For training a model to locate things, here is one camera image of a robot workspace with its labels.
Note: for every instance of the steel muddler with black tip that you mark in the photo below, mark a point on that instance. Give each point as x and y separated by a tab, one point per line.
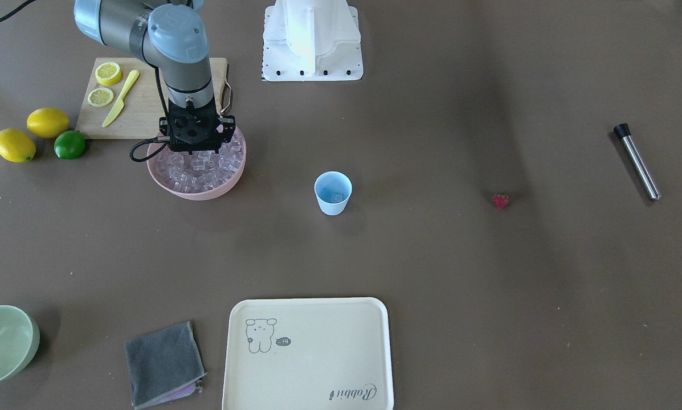
622	132

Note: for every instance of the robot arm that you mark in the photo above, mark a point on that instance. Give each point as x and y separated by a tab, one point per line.
170	37

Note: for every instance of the pink bowl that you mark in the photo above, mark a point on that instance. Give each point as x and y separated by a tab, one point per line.
195	182

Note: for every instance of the light blue cup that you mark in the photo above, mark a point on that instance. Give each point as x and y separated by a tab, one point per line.
332	190

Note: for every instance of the red strawberry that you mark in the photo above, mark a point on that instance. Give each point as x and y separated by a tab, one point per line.
500	200

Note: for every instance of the clear ice cubes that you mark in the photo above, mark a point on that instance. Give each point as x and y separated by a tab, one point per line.
204	168

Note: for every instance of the yellow lemon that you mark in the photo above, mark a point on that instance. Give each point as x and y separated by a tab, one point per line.
16	146
48	122

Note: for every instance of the green bowl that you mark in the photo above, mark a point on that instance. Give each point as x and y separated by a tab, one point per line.
19	340

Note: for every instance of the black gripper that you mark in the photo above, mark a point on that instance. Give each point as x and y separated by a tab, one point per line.
227	126

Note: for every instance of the green lime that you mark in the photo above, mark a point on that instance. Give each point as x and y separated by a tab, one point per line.
69	145

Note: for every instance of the grey folded cloth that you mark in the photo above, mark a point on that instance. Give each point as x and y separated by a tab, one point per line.
164	366

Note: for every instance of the yellow plastic knife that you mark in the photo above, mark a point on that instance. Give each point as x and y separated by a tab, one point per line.
119	103

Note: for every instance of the wooden cutting board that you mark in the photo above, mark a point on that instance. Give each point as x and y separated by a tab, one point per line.
140	117

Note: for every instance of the cream rabbit tray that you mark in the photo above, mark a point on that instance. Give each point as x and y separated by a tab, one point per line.
308	353

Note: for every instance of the lemon half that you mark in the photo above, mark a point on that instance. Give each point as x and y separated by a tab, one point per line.
108	73
100	97

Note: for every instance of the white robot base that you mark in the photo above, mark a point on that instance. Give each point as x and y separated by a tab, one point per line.
311	41

